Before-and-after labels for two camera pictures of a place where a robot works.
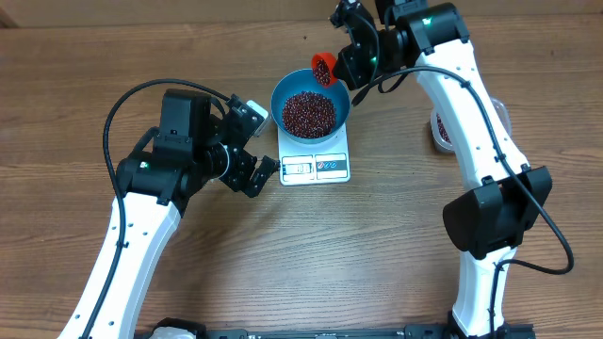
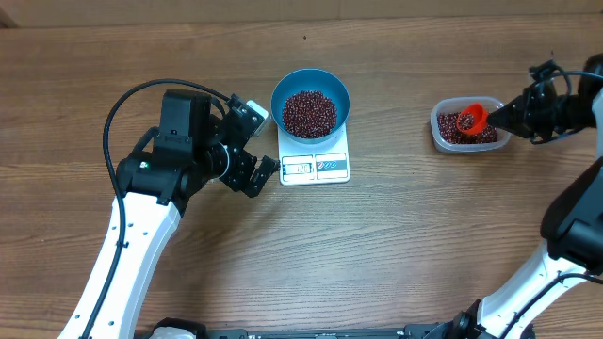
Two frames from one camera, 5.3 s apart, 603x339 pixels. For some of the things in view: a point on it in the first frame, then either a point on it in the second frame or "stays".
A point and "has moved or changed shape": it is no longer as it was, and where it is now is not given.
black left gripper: (245, 163) stays
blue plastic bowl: (302, 81) stays
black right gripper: (354, 71) to (526, 111)
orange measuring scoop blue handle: (332, 63) has moved or changed shape
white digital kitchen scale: (314, 164) stays
